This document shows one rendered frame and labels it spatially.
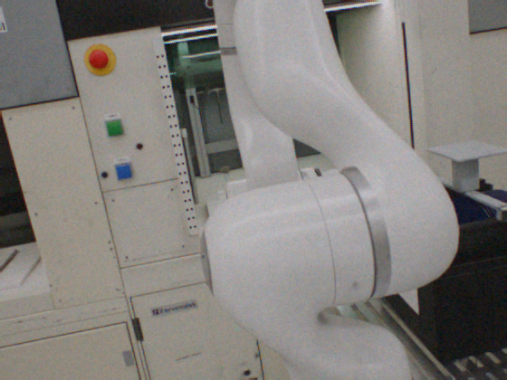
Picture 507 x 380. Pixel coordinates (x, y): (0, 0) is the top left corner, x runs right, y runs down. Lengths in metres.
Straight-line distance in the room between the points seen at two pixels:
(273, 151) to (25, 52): 0.61
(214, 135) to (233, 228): 1.63
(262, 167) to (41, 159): 0.59
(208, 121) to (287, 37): 1.56
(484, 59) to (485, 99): 0.10
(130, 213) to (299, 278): 0.80
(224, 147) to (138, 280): 0.95
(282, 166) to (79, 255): 0.63
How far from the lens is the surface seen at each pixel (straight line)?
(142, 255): 1.19
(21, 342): 1.33
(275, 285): 0.40
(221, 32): 0.76
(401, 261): 0.42
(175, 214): 1.16
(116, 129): 1.11
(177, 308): 1.24
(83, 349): 1.30
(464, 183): 0.96
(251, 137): 0.75
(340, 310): 1.08
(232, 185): 0.83
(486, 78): 1.33
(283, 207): 0.41
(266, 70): 0.48
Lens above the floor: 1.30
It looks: 14 degrees down
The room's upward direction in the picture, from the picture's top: 9 degrees counter-clockwise
